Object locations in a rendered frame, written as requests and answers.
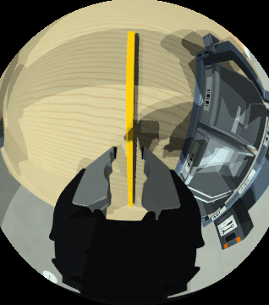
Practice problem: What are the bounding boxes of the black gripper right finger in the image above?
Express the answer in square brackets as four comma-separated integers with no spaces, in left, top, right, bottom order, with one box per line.
[141,147,205,249]

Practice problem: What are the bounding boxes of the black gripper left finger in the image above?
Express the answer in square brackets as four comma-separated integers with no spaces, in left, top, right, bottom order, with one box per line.
[49,147,117,241]

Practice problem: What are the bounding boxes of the yellow bar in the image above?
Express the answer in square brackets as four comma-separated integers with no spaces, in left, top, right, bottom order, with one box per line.
[126,31,135,207]

